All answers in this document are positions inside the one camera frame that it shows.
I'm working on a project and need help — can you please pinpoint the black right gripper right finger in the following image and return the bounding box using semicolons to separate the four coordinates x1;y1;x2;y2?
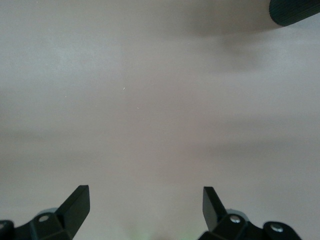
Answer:
198;186;305;240

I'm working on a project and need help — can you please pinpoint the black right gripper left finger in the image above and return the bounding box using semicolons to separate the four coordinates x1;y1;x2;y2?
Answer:
0;185;91;240

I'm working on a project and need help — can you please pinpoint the black ribbed cylinder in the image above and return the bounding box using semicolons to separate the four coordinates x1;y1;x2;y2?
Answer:
268;0;320;27

